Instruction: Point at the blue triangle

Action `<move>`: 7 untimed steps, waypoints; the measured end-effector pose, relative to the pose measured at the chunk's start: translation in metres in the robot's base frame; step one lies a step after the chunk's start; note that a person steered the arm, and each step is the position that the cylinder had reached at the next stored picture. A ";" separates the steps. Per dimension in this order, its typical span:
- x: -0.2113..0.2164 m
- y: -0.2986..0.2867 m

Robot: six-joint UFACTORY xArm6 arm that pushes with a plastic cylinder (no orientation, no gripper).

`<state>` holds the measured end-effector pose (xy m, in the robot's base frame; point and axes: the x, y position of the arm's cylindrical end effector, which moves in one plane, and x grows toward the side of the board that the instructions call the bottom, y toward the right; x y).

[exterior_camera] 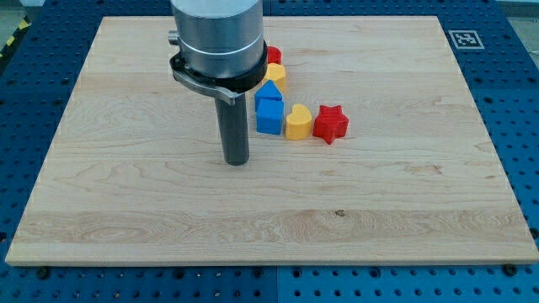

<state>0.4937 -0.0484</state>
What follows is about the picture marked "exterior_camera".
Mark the black flange with metal bracket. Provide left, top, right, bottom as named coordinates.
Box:
left=169, top=42, right=268, bottom=105

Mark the yellow heart block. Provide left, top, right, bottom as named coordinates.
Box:
left=286, top=104, right=312, bottom=141

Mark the light wooden board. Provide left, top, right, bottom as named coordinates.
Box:
left=6, top=16, right=538, bottom=267

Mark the yellow pentagon block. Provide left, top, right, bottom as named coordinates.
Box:
left=262, top=63, right=286, bottom=93

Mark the red round block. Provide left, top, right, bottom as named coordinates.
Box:
left=267, top=45, right=282, bottom=65

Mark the red star block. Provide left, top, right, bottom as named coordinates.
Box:
left=312, top=105, right=350, bottom=145

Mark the black bolt front left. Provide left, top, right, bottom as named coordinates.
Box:
left=35, top=267, right=50, bottom=279

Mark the black bolt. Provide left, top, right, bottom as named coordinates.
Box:
left=502, top=263, right=519, bottom=277
left=35, top=267, right=50, bottom=279

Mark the blue cube block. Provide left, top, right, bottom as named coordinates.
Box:
left=256, top=98, right=285, bottom=135

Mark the dark grey cylindrical pointer rod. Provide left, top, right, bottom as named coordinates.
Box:
left=215, top=94, right=249, bottom=166

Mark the blue triangle block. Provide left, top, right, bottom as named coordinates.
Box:
left=254, top=80, right=283, bottom=112

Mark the black bolt front right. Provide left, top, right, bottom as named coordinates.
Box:
left=502, top=263, right=519, bottom=277

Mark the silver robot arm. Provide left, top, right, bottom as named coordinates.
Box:
left=168, top=0, right=268, bottom=166

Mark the white fiducial marker tag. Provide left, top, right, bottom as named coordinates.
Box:
left=448, top=29, right=484, bottom=50

